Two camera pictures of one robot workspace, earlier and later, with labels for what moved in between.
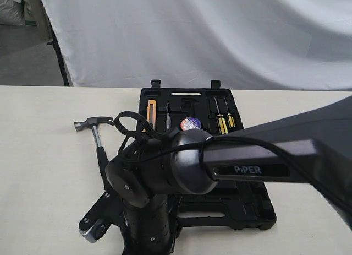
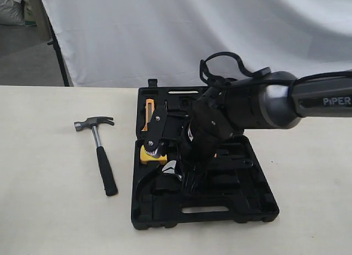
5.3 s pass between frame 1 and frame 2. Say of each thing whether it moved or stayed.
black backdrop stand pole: stayed
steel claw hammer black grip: stayed
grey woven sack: stayed
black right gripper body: moved
